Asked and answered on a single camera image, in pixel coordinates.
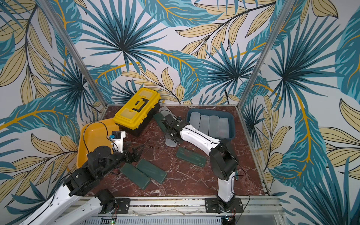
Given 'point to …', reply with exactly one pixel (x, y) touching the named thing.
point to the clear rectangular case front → (214, 126)
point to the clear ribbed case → (194, 120)
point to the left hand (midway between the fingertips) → (138, 147)
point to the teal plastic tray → (223, 114)
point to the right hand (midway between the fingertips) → (170, 135)
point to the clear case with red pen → (204, 123)
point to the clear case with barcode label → (165, 110)
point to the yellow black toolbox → (138, 112)
